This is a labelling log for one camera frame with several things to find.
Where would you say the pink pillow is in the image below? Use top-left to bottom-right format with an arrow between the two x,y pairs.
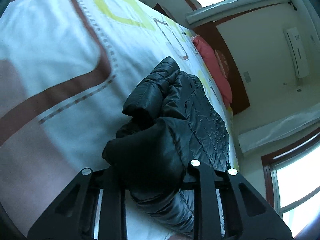
191,35 -> 233,108

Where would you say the white curtain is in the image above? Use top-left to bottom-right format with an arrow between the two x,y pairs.
185,0 -> 290,27
237,110 -> 320,154

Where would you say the black quilted puffer jacket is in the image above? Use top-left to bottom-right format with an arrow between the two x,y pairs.
101,56 -> 232,238

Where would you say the small brown cushion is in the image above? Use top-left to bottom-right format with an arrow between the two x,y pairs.
214,49 -> 229,79

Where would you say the bed with patterned sheet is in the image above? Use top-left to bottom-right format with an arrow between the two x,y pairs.
0,0 -> 240,240

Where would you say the large window with brown frame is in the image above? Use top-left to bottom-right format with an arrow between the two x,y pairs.
261,127 -> 320,230

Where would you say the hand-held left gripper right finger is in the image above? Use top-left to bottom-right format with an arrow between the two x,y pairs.
187,159 -> 293,240

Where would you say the white wall air conditioner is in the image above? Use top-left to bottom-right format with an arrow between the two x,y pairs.
283,27 -> 310,78

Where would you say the brown wooden headboard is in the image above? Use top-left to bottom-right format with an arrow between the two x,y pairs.
192,21 -> 251,117

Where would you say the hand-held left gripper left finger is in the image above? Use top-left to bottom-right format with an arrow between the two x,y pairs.
27,167 -> 127,240

